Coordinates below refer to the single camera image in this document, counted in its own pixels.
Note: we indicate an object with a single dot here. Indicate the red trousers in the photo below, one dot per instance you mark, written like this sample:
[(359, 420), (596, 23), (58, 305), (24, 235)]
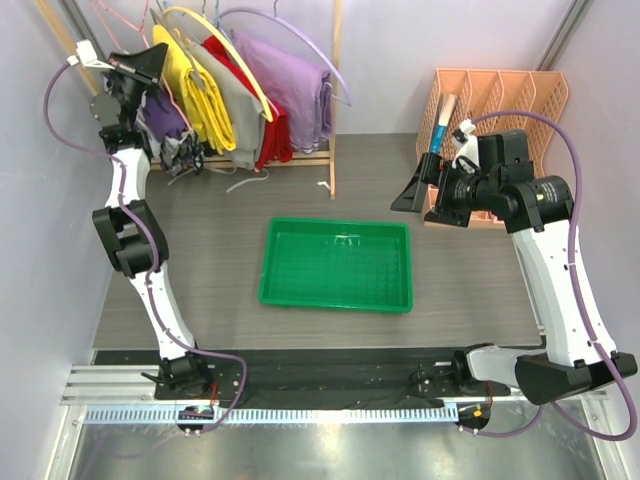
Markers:
[(276, 144)]

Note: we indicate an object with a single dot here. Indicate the purple camouflage trousers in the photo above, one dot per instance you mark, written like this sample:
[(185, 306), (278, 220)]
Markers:
[(174, 145)]

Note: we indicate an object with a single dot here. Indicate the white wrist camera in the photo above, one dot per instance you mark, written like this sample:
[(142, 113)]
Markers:
[(467, 154), (86, 55)]

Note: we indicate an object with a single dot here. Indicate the peach plastic file organizer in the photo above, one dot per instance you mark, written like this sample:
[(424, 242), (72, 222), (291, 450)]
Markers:
[(502, 105)]

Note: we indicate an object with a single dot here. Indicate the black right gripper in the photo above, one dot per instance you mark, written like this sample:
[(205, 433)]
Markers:
[(437, 172)]

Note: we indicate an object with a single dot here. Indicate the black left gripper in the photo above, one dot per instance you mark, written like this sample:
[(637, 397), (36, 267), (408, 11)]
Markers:
[(143, 68)]

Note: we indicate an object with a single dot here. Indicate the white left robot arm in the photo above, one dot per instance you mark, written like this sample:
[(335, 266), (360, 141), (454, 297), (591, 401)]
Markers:
[(129, 232)]

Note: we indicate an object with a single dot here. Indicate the wooden clothes rack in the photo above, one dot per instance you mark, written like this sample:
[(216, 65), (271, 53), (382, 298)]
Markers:
[(300, 158)]

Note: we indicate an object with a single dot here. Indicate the grey trousers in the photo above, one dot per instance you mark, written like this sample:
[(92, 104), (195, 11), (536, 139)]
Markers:
[(244, 109)]

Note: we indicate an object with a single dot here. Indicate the green plastic tray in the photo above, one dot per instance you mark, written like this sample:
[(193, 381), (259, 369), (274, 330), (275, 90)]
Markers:
[(337, 264)]

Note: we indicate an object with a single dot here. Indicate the yellow hanger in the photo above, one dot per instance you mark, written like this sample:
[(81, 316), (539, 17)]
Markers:
[(230, 57)]

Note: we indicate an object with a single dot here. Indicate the white slotted cable duct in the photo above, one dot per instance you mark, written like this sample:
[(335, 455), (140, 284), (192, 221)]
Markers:
[(195, 415)]

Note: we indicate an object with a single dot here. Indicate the pink wire hanger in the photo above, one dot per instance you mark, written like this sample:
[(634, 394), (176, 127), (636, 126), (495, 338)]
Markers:
[(102, 10)]

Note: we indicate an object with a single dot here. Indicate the lilac trousers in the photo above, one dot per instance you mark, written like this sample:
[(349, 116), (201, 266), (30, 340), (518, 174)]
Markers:
[(302, 88)]

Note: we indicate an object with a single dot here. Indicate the blue white booklet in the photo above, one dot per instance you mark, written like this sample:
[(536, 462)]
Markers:
[(444, 111)]

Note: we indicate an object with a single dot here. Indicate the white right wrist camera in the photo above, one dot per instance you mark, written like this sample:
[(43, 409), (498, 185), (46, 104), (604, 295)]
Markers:
[(467, 154)]

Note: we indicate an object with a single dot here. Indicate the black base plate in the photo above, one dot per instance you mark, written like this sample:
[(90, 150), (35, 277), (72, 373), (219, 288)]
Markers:
[(322, 379)]

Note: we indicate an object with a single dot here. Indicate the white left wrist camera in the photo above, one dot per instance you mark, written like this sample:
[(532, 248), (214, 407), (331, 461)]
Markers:
[(86, 55)]

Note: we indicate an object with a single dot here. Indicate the yellow trousers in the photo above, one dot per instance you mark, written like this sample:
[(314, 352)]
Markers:
[(197, 93)]

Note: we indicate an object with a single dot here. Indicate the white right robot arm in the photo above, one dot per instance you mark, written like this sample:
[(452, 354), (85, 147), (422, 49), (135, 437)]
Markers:
[(579, 354)]

